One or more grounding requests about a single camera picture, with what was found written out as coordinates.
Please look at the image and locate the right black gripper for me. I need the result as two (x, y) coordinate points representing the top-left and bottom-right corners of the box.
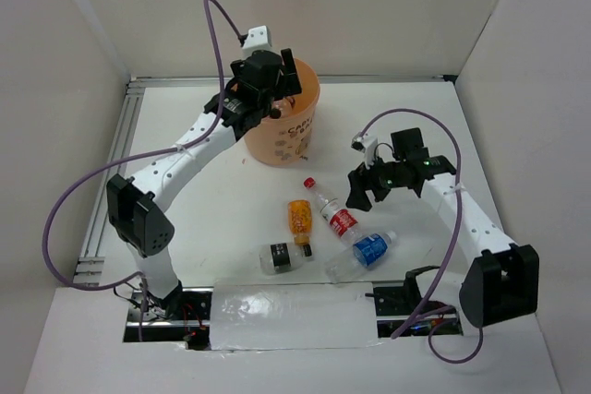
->
(345, 149), (406, 211)

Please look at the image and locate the clear bottle red label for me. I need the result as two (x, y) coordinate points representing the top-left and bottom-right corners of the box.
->
(303, 177), (363, 246)

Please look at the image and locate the orange juice bottle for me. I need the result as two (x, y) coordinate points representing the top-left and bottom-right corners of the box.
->
(287, 200), (312, 245)

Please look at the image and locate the clear bottle black label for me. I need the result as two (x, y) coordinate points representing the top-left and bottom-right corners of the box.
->
(259, 243), (312, 275)

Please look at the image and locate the clear bottle dark blue label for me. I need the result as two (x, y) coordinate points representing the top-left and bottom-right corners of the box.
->
(269, 96), (296, 119)

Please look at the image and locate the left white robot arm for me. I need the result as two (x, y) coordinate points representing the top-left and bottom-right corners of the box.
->
(106, 49), (302, 319)

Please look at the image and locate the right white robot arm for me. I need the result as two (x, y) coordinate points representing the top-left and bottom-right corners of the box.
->
(346, 128), (539, 328)

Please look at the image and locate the orange plastic bin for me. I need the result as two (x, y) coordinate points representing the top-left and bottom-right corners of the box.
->
(242, 58), (320, 166)

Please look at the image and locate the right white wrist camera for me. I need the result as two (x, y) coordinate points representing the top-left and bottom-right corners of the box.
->
(351, 133), (378, 170)

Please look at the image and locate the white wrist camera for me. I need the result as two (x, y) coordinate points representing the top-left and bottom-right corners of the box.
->
(351, 133), (378, 170)
(241, 26), (272, 59)

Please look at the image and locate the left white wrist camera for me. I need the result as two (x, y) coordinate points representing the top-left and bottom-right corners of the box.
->
(241, 26), (272, 59)

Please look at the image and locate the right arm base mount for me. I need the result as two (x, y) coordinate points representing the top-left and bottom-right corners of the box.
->
(365, 266), (462, 339)

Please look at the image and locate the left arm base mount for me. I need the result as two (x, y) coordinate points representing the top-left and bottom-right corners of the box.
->
(119, 287), (212, 351)

